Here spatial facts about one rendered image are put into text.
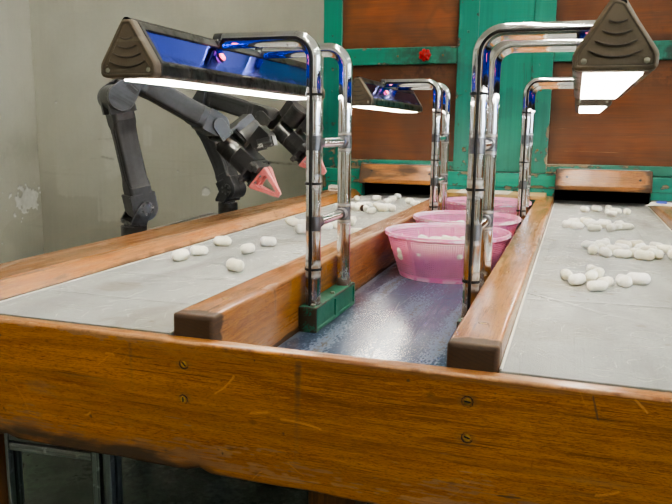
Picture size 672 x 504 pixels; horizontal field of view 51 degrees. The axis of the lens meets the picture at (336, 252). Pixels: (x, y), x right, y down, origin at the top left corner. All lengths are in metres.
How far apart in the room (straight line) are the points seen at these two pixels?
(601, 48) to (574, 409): 0.35
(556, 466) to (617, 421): 0.08
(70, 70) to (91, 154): 0.44
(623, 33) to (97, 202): 3.45
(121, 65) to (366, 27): 1.80
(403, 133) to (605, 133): 0.68
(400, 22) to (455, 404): 2.02
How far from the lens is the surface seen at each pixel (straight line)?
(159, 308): 0.98
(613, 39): 0.77
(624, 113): 2.53
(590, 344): 0.87
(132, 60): 0.93
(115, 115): 1.73
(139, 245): 1.37
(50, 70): 4.11
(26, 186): 4.08
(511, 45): 1.15
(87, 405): 0.94
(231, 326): 0.88
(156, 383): 0.87
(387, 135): 2.61
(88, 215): 4.03
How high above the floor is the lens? 0.98
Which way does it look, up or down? 10 degrees down
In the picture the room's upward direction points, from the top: 1 degrees clockwise
